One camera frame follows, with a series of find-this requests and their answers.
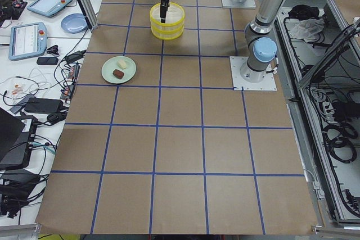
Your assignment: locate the yellow steamer layer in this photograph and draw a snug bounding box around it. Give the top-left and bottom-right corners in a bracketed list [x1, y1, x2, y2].
[151, 26, 184, 40]
[150, 2, 185, 26]

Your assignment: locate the white bun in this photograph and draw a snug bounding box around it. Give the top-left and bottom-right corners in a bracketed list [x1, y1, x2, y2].
[117, 59, 128, 69]

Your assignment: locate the green plate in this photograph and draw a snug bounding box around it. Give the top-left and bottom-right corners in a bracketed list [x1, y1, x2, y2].
[101, 56, 137, 84]

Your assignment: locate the brown bun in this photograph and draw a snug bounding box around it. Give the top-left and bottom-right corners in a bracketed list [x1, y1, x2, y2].
[112, 69, 124, 79]

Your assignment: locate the blue plate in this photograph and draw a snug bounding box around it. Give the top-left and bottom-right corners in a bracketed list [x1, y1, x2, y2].
[61, 13, 88, 34]

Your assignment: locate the upper teach pendant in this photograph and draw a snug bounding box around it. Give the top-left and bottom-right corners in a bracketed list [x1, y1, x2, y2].
[27, 0, 73, 17]

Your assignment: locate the teach pendant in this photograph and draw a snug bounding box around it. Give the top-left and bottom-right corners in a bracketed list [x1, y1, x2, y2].
[8, 22, 47, 61]
[27, 0, 73, 17]

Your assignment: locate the lower teach pendant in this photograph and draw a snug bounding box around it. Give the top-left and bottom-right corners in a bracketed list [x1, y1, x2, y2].
[8, 22, 47, 61]

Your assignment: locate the white cloth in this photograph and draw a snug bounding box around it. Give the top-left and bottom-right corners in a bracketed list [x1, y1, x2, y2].
[289, 19, 325, 42]

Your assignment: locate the black power brick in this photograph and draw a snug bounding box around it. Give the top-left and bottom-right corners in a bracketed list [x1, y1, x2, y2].
[24, 97, 63, 114]

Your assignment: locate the black laptop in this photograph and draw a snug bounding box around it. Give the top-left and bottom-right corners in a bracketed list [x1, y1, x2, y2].
[1, 109, 38, 170]

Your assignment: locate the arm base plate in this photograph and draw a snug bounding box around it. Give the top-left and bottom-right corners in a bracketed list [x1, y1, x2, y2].
[229, 56, 277, 91]
[222, 0, 256, 10]

